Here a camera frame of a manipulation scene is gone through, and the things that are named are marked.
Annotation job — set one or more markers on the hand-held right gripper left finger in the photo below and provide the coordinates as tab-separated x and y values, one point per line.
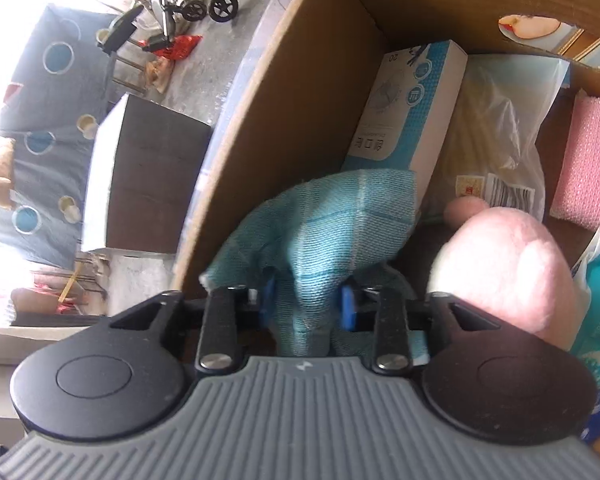
269	302

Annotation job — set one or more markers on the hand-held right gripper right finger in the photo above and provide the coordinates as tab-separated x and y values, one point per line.
347	307

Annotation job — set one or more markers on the teal woven cloth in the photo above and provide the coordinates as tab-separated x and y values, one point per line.
330	225

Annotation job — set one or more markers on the brown cardboard box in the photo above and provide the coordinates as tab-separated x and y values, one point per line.
300	110

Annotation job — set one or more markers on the blue and white box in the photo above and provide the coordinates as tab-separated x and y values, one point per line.
410	110

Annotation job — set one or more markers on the clear bag with yellow contents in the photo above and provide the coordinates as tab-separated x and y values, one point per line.
495	135

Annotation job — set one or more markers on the pink knitted cloth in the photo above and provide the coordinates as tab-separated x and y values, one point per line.
590	160

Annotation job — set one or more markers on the dark brown cabinet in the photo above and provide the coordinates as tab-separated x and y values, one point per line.
150	180

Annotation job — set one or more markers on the red plastic bag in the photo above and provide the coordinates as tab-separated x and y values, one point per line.
182	46

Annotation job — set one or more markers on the dark blue blanket with circles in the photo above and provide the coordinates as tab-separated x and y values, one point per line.
40	110

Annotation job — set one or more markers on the black stool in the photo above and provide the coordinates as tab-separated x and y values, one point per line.
120	35

